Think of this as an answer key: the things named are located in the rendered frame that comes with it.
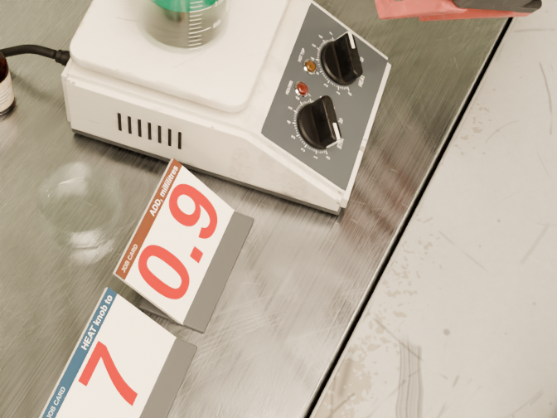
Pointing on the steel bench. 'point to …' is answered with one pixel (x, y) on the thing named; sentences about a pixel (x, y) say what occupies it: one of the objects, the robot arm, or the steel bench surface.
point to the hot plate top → (114, 43)
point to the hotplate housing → (208, 125)
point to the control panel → (288, 112)
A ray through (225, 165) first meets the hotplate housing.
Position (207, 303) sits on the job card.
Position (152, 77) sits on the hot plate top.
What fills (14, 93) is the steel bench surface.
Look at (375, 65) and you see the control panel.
